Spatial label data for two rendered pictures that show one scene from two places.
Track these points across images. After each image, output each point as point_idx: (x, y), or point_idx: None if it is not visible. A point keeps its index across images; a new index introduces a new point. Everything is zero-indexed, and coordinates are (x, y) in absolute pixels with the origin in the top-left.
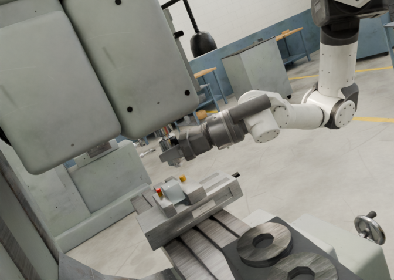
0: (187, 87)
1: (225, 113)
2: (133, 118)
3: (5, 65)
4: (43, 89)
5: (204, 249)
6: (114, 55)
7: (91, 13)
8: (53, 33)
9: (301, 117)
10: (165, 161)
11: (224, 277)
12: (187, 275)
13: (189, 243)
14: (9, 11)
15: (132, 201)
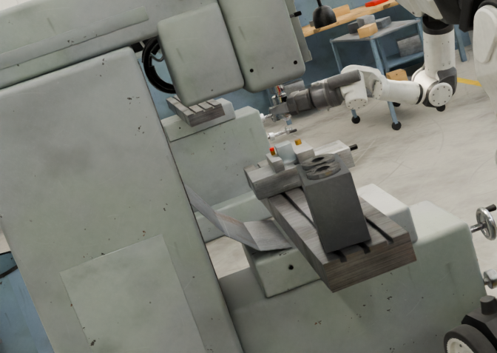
0: (296, 58)
1: (326, 81)
2: (254, 77)
3: (180, 36)
4: (199, 52)
5: (301, 198)
6: (245, 32)
7: (234, 3)
8: (209, 18)
9: (394, 92)
10: (275, 113)
11: (308, 210)
12: (282, 211)
13: (291, 195)
14: (186, 3)
15: (245, 169)
